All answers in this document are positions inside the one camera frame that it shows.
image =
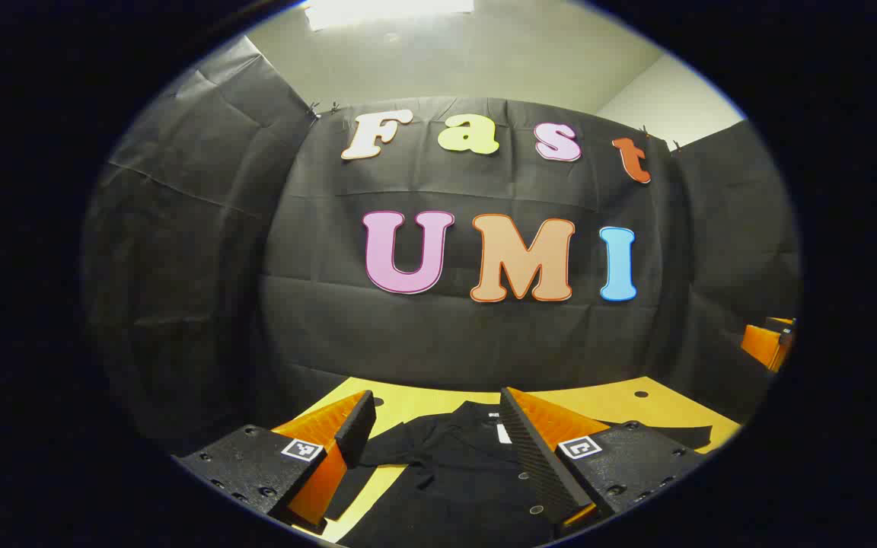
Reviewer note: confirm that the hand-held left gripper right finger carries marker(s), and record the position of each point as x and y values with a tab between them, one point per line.
534	464

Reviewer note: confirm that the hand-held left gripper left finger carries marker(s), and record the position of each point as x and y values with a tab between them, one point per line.
356	426

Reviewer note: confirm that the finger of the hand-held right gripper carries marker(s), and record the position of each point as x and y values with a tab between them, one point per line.
762	344

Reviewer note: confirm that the black buttoned jacket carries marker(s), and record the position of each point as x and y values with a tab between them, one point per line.
454	472

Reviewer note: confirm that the black backdrop cloth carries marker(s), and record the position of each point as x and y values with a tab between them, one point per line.
446	335

